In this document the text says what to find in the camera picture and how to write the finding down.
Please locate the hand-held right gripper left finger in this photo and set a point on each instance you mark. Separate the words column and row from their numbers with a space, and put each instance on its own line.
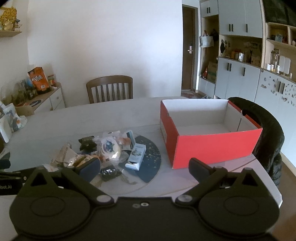
column 90, row 168

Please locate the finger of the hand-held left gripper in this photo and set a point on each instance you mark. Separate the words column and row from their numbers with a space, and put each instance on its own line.
column 13, row 175
column 4, row 161

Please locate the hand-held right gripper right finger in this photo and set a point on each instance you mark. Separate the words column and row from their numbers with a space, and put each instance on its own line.
column 196, row 167

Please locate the dark green snack packet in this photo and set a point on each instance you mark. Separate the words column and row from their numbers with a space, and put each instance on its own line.
column 110, row 173
column 86, row 142

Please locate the red cardboard box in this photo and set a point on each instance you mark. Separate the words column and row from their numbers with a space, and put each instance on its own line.
column 215, row 148

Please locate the brown bread packet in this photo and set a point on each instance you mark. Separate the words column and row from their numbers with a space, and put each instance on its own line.
column 66, row 157

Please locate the blueberry bread packet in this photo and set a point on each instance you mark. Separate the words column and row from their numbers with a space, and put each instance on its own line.
column 108, row 148

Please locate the light blue small box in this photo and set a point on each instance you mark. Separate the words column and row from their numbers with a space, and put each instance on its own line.
column 136, row 156

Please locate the white marble desktop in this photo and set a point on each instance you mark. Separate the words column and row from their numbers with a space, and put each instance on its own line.
column 92, row 120

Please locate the white appliance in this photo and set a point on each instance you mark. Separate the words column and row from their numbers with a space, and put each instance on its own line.
column 4, row 129

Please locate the clear packet with orange snack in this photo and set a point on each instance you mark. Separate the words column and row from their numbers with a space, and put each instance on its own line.
column 123, row 139

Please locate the white printed bag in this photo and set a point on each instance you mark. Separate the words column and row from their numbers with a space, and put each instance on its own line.
column 15, row 118

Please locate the black round tray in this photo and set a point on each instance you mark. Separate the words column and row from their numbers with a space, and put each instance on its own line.
column 35, row 102

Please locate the cluster of bottles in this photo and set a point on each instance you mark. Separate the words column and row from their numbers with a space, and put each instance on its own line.
column 25, row 90

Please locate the white sideboard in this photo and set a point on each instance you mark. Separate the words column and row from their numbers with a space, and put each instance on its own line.
column 54, row 99

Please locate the chair with black cloth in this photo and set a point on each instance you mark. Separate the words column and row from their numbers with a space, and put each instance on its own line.
column 268, row 132

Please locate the brown wooden chair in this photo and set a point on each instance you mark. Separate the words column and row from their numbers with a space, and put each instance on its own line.
column 109, row 89

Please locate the orange snack bag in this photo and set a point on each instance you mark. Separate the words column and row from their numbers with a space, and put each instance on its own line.
column 39, row 78

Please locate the small jars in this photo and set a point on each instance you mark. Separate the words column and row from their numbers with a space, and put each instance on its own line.
column 52, row 80

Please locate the green cardboard carton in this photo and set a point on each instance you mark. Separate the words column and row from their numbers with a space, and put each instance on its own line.
column 212, row 70

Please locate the hanging tote bag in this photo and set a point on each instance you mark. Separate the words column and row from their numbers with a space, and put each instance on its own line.
column 205, row 40

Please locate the brown door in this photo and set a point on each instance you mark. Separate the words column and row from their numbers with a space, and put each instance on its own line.
column 188, row 27

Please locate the yellow decoration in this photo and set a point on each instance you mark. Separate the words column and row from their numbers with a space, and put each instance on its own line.
column 8, row 17

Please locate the wooden wall shelf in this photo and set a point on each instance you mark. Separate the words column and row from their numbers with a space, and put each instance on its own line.
column 10, row 33

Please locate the grey wall cabinet unit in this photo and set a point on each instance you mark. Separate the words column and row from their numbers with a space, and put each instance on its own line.
column 240, row 16

